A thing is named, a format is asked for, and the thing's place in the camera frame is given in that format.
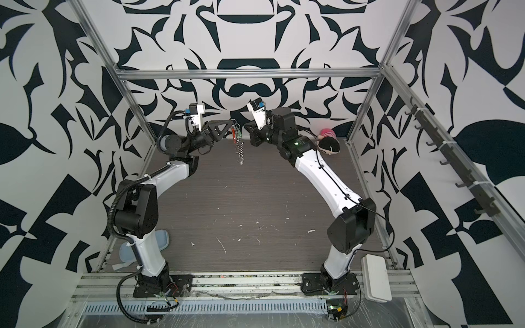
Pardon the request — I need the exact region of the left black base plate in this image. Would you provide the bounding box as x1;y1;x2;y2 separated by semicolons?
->
133;274;194;298

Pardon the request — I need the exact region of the aluminium frame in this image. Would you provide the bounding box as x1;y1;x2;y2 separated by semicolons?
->
71;1;524;257

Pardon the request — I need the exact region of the light blue pad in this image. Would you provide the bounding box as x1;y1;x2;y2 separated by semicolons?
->
112;230;170;271

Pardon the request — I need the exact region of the pink black-haired doll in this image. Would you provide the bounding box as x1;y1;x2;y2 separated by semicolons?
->
316;128;340;155

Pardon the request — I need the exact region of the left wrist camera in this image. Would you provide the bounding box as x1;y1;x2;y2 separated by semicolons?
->
185;103;205;131

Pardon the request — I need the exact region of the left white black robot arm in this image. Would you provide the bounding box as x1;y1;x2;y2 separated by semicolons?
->
107;120;235;285

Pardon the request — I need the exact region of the white box device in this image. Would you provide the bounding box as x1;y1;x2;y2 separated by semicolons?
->
361;254;392;303

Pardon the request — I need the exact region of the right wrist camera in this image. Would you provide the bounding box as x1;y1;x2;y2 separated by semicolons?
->
247;98;271;130

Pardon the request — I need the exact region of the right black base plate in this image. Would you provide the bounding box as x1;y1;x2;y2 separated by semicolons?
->
300;273;360;296

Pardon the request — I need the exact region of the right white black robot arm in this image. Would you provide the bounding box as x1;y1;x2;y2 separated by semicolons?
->
244;102;376;282

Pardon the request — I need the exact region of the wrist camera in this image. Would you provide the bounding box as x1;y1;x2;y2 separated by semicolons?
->
185;103;205;131
247;98;271;130

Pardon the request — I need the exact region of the white ventilated cable duct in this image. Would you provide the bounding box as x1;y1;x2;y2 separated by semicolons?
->
83;299;328;315

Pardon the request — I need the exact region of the wall hook rail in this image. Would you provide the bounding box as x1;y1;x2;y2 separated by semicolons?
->
406;96;501;217

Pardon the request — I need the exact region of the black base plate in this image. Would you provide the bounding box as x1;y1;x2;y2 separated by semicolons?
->
133;274;194;298
300;273;360;296

